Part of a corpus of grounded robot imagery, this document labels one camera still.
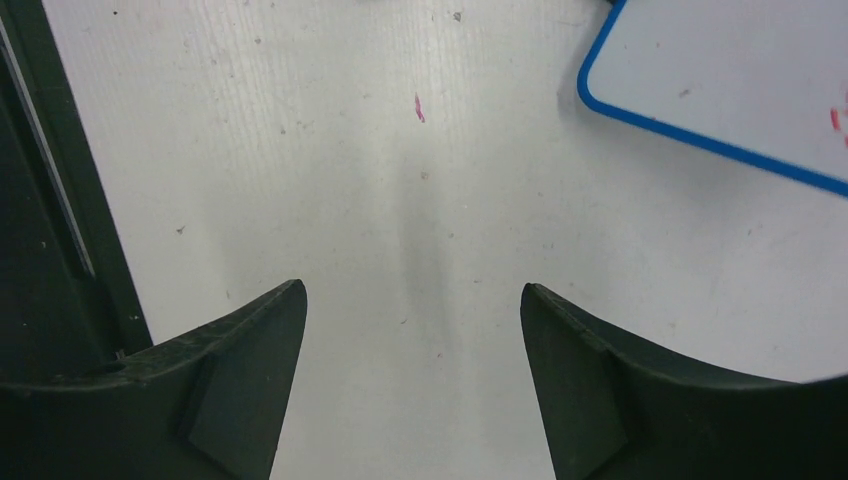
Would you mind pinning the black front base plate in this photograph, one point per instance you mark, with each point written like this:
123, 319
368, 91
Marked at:
68, 302

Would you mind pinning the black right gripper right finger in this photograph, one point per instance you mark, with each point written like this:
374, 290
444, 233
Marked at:
617, 406

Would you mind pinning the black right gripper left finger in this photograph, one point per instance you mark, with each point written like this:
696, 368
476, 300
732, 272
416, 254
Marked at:
207, 404

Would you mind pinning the blue framed whiteboard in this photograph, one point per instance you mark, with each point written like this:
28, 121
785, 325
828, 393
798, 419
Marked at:
760, 82

